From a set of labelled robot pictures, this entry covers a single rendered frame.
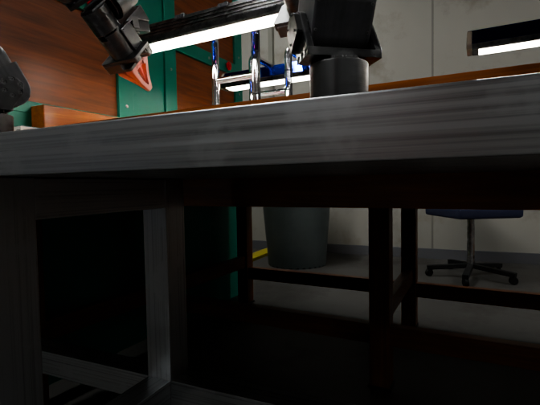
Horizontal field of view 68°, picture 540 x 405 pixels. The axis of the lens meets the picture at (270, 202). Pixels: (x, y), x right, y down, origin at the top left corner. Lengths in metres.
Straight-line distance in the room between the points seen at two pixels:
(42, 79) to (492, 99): 1.33
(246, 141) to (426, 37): 3.42
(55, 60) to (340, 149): 1.31
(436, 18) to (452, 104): 3.46
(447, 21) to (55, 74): 2.94
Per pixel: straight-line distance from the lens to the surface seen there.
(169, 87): 1.81
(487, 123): 0.23
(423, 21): 3.69
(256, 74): 1.29
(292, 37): 0.47
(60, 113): 1.37
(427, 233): 3.48
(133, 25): 1.00
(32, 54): 1.45
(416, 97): 0.23
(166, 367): 0.68
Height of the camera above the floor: 0.62
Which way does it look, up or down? 3 degrees down
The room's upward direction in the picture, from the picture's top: 1 degrees counter-clockwise
